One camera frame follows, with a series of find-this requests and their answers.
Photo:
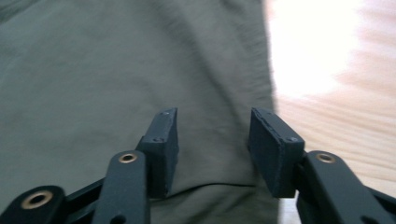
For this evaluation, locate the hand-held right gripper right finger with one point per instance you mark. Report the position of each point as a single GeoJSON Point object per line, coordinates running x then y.
{"type": "Point", "coordinates": [271, 155]}

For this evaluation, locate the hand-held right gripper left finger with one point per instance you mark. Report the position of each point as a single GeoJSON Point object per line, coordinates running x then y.
{"type": "Point", "coordinates": [162, 146]}

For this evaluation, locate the olive green shorts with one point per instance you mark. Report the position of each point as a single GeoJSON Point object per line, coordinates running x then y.
{"type": "Point", "coordinates": [109, 77]}

